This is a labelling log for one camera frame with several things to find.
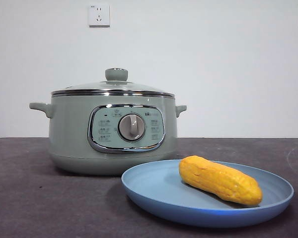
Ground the white wall power socket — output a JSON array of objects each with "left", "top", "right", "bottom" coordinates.
[{"left": 88, "top": 4, "right": 111, "bottom": 28}]

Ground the yellow corn cob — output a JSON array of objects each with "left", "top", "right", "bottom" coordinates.
[{"left": 178, "top": 155, "right": 263, "bottom": 206}]

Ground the blue round plate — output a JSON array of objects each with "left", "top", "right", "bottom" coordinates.
[{"left": 121, "top": 159, "right": 294, "bottom": 229}]

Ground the glass lid with green knob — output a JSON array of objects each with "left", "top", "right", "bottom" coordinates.
[{"left": 51, "top": 67, "right": 176, "bottom": 97}]

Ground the sage green electric steamer pot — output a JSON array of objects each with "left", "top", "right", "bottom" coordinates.
[{"left": 29, "top": 95, "right": 188, "bottom": 177}]

